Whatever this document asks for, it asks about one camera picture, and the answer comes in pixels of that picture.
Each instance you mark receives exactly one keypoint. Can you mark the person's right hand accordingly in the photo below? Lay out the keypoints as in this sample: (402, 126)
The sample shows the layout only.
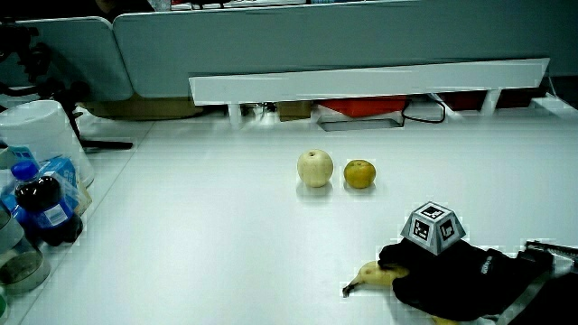
(451, 284)

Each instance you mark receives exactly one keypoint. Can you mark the yellow banana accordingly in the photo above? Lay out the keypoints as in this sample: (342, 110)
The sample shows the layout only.
(375, 274)

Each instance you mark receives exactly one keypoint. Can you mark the black metal bar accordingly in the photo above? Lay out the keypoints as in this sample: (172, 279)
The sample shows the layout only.
(553, 248)

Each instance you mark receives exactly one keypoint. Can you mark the yellow-green orange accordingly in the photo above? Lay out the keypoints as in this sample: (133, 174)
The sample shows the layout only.
(359, 173)

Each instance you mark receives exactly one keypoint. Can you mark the pale yellow apple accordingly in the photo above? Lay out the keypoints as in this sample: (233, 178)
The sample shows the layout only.
(314, 168)

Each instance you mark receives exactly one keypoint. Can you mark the red box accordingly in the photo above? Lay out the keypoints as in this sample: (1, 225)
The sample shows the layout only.
(363, 106)

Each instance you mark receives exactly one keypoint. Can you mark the white desk shelf riser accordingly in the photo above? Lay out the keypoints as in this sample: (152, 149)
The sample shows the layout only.
(361, 81)

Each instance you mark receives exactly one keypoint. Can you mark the small brown cardboard box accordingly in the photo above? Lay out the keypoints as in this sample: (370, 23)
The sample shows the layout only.
(293, 110)

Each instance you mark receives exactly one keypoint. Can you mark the large grey partition panel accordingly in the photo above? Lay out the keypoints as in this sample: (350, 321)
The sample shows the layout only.
(316, 40)

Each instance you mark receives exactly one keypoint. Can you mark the flat brown cardboard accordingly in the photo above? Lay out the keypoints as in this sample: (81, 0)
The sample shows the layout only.
(144, 108)

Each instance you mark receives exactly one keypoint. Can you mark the blue snack packet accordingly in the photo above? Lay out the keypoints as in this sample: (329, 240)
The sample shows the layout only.
(65, 173)

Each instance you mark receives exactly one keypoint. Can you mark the cola bottle with blue cap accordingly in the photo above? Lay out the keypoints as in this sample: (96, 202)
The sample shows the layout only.
(43, 198)

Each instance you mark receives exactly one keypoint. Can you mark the small grey partition panel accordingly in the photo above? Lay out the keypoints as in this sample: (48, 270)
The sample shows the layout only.
(86, 58)

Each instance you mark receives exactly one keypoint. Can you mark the clear glass jar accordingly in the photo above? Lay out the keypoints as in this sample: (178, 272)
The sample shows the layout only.
(20, 266)

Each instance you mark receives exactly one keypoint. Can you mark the white plastic bucket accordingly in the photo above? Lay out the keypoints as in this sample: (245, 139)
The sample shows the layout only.
(40, 131)

